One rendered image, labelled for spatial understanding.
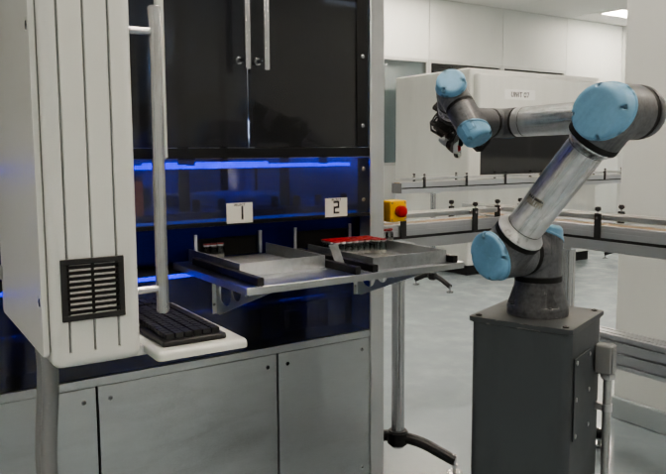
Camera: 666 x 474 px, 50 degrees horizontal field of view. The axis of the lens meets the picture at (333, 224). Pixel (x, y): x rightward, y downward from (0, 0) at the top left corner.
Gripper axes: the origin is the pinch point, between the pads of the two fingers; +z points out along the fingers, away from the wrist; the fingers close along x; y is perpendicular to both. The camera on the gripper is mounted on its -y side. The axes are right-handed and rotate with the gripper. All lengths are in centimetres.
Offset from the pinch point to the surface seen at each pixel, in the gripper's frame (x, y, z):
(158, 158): 63, 25, -72
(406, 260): 36.0, -8.6, -0.4
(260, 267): 64, 16, -18
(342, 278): 53, -2, -16
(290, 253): 53, 22, 6
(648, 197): -69, -46, 107
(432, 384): 42, -12, 188
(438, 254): 27.8, -13.0, 6.4
